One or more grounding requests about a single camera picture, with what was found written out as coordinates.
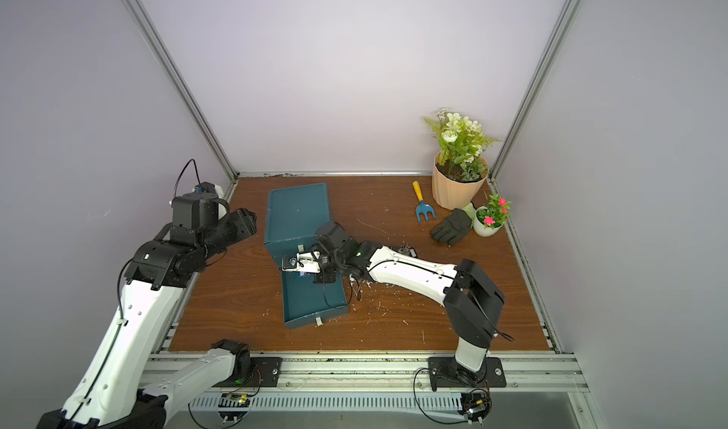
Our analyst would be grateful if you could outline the teal bottom drawer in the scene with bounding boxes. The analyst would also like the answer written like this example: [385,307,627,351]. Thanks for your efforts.
[282,270,349,330]

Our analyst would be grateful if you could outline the teal drawer cabinet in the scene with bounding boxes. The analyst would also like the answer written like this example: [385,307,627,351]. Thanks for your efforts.
[264,182,331,269]

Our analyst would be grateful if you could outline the bunch of keys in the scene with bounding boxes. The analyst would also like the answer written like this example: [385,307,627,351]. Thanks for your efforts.
[397,246,417,258]

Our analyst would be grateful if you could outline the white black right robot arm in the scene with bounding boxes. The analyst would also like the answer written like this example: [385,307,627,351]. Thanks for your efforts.
[296,222,506,376]

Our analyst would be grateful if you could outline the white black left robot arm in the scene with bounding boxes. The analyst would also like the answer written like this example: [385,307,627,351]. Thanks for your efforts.
[37,184,257,428]

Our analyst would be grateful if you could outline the yellow blue garden fork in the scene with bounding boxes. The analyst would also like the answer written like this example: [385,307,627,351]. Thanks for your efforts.
[413,181,437,223]

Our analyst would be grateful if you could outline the black gardening glove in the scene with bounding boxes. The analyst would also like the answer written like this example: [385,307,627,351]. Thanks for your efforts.
[430,209,473,245]

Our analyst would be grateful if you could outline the left small circuit board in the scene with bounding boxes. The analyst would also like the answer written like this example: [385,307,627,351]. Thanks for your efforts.
[218,393,251,427]

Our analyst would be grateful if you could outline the small circuit board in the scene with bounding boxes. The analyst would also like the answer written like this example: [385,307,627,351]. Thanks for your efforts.
[460,388,493,425]
[218,393,251,427]

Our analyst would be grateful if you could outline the large peach pot plant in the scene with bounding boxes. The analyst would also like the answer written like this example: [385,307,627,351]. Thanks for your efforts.
[424,108,496,210]

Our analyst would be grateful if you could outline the small white pot pink flowers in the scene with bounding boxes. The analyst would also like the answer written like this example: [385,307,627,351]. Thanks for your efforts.
[473,194,511,237]

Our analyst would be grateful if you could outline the right small circuit board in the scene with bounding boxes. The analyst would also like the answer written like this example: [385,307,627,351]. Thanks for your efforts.
[460,388,493,425]

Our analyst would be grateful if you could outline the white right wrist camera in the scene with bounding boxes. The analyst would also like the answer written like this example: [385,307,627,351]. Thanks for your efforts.
[281,252,322,275]

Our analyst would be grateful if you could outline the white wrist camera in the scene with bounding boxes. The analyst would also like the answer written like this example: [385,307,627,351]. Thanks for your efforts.
[193,182,225,199]
[281,252,322,275]

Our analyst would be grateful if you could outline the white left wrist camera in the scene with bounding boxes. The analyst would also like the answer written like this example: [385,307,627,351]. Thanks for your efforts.
[193,182,225,199]

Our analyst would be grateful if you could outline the aluminium front rail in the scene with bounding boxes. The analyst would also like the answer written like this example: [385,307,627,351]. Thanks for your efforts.
[248,350,589,392]

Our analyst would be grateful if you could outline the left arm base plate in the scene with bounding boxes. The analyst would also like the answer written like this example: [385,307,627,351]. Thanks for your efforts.
[215,356,282,388]

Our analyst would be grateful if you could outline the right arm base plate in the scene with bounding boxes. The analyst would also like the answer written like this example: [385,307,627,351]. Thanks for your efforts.
[428,356,507,391]

